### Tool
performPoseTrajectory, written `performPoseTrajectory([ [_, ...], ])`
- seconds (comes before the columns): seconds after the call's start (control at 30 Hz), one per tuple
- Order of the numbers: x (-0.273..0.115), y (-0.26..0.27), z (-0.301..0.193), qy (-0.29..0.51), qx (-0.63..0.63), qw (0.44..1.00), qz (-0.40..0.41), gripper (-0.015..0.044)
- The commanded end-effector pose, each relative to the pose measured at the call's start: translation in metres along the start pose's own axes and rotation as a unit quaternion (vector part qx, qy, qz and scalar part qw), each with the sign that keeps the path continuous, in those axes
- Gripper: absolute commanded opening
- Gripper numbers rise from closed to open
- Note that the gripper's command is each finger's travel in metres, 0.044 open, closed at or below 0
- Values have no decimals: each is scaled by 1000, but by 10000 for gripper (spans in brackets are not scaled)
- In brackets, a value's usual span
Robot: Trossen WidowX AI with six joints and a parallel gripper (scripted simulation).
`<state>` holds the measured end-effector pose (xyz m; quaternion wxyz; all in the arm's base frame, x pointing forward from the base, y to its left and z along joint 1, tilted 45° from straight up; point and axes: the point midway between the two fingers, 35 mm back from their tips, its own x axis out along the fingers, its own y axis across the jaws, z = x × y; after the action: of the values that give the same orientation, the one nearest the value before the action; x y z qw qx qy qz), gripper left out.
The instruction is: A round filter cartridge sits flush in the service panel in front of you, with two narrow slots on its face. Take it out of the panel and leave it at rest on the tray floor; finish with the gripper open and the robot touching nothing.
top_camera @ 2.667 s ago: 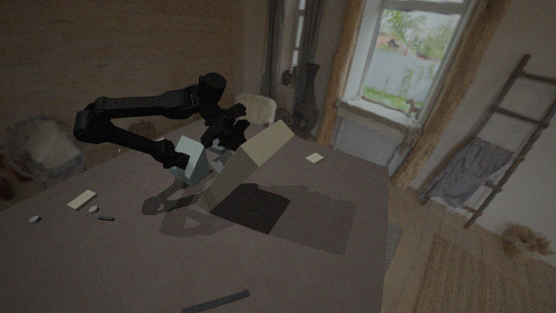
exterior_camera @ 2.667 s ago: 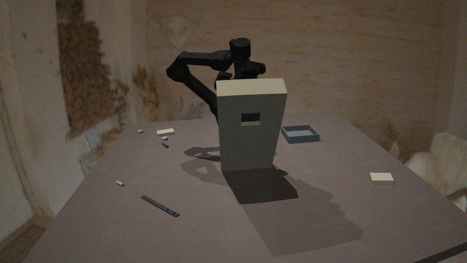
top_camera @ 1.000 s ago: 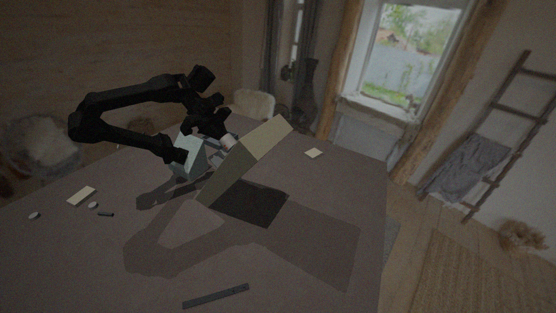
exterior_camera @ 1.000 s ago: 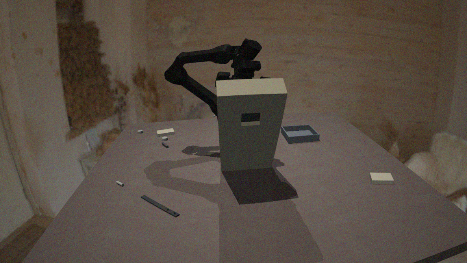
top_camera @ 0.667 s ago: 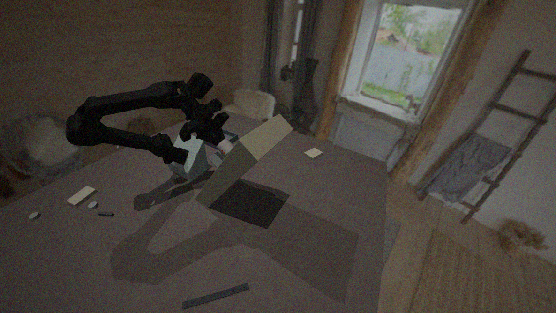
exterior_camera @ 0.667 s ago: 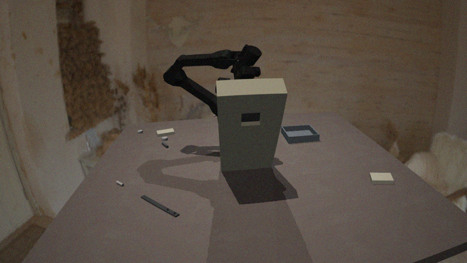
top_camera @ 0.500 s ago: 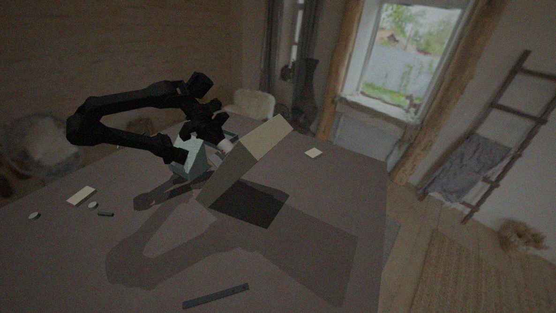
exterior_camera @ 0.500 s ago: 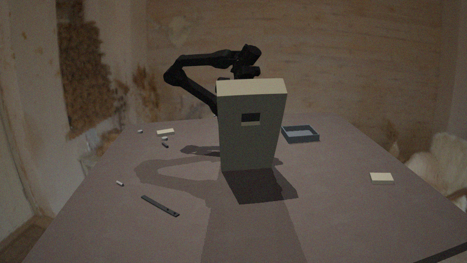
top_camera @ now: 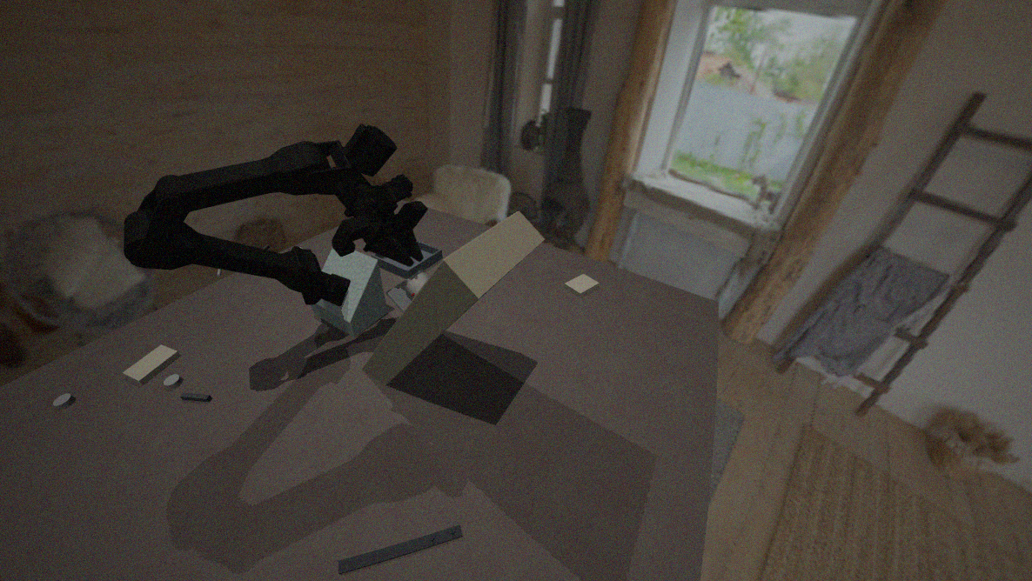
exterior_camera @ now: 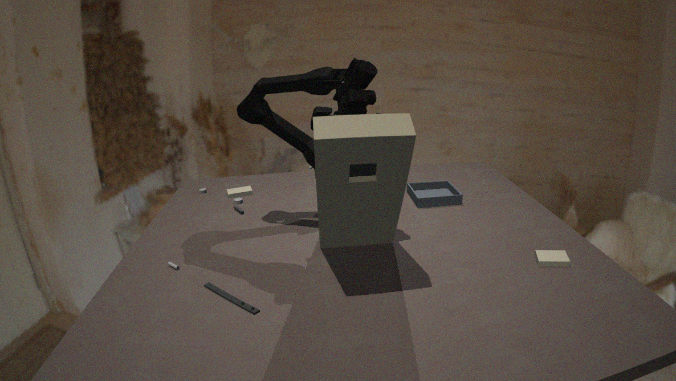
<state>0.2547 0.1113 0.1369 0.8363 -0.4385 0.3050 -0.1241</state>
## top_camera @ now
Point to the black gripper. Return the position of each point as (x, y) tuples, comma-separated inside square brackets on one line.
[(387, 234)]

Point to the beige flat block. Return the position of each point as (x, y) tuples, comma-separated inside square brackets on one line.
[(581, 285), (149, 366)]

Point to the dark grey service panel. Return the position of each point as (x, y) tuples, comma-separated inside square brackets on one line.
[(458, 282)]

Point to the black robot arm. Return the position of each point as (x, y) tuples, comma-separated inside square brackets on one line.
[(156, 237)]

